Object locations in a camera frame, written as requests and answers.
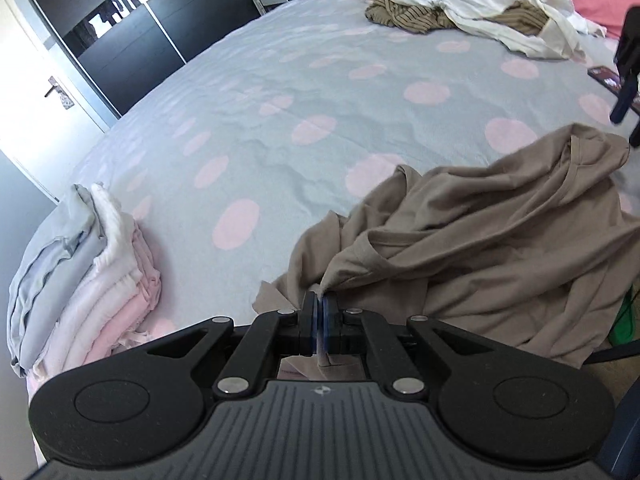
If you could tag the taupe shirt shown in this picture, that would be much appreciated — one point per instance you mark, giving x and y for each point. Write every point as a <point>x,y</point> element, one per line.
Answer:
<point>475,240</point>

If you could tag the grey folded garment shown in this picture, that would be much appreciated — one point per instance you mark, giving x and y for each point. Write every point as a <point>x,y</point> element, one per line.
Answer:
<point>45,270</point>

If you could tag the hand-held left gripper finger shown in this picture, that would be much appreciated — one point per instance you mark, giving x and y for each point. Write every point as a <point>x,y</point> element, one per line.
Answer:
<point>326,322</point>
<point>313,322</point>

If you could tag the stack of folded clothes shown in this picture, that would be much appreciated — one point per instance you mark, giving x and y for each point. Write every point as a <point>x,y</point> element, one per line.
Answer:
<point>112,230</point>

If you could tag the brown striped garment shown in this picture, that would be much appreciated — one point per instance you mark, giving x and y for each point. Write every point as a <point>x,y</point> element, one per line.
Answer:
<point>400,15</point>

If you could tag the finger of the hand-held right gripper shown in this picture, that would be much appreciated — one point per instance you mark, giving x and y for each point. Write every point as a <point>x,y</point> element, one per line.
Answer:
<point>624,100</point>
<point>636,125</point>

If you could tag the pale pink folded garment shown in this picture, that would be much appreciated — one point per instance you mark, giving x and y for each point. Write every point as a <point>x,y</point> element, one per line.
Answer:
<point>95,305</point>

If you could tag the green slipper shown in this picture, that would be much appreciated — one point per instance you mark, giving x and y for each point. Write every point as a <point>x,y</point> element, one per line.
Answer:
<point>621,320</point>

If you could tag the black sliding wardrobe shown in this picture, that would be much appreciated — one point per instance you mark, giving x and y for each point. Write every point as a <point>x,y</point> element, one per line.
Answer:
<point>150,20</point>

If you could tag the small hanging pouch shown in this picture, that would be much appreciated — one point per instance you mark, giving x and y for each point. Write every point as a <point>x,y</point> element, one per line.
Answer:
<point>66,100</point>

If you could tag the white door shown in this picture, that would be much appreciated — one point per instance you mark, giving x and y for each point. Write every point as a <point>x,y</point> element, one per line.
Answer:
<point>35,125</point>

